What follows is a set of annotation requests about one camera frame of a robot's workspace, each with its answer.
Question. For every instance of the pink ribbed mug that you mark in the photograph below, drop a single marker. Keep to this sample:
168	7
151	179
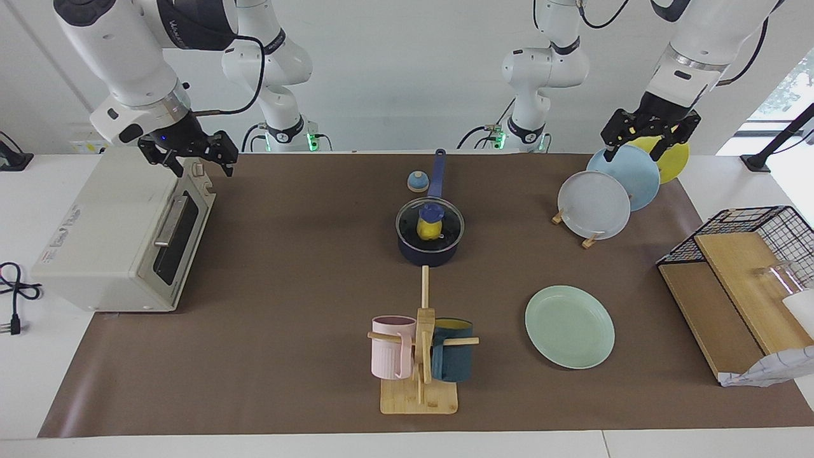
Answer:
389	353

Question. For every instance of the glass lid with blue knob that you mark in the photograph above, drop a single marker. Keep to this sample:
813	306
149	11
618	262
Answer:
432	212

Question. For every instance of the black clamp stand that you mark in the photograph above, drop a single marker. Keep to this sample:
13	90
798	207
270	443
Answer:
757	162

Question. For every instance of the mint green plate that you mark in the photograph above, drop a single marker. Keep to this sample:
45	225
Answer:
569	327

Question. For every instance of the clear glass cup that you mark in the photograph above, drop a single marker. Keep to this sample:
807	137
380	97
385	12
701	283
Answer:
779	277

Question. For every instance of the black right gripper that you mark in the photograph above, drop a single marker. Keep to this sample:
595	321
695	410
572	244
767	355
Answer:
184	137

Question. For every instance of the white cup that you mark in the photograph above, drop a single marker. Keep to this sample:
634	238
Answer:
802	312

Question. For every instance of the grey plate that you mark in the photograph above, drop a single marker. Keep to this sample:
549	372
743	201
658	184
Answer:
591	207

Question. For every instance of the white toaster oven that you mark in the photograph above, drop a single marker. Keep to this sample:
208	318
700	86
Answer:
102	235

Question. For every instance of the brown wooden base board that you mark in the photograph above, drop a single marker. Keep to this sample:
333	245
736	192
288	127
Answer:
706	312

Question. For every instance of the brown table mat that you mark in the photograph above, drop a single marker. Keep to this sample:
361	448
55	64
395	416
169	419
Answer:
286	286

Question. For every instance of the yellow plate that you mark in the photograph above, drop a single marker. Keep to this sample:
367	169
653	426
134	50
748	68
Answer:
675	164

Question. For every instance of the light blue plate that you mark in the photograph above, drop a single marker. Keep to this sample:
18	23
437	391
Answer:
636	175

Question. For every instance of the wooden plate rack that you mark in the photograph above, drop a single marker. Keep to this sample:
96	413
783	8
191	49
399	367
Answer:
590	242

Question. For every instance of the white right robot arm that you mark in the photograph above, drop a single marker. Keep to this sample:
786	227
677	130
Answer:
127	57

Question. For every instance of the white wall socket box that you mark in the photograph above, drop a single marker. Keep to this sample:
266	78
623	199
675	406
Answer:
82	147

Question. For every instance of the dark teal mug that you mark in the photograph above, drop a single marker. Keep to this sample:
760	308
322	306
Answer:
453	359

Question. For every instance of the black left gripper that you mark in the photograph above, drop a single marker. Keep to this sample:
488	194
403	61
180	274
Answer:
655	117

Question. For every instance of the white crumpled paper bag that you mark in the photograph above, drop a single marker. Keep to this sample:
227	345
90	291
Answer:
776	369

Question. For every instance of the dark blue saucepan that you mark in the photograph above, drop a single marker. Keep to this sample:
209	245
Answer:
429	256

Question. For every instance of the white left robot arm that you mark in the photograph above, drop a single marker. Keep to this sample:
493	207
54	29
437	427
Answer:
699	38

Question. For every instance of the light wooden shelf board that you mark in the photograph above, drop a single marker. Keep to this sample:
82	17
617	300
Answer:
744	280

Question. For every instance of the black desk mount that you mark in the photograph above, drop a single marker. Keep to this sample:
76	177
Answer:
13	162

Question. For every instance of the wooden mug tree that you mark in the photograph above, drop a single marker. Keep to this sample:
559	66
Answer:
420	397

